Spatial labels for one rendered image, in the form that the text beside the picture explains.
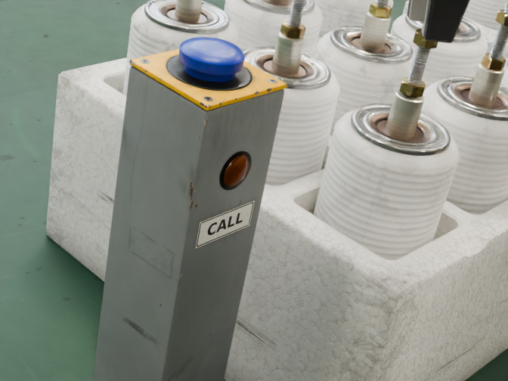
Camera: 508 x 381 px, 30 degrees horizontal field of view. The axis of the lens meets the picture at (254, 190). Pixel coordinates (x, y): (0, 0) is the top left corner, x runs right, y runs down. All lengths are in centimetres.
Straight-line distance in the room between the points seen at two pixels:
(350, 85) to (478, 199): 15
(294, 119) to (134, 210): 18
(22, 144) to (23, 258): 22
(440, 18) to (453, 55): 27
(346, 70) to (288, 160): 11
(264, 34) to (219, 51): 32
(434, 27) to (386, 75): 18
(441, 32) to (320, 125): 15
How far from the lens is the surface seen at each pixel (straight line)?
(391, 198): 69
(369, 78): 83
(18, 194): 103
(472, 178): 79
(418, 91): 70
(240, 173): 59
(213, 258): 62
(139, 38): 83
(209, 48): 58
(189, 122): 56
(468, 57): 94
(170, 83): 56
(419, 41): 68
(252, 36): 90
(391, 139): 69
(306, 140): 76
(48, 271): 92
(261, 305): 76
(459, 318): 79
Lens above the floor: 55
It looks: 30 degrees down
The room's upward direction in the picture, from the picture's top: 12 degrees clockwise
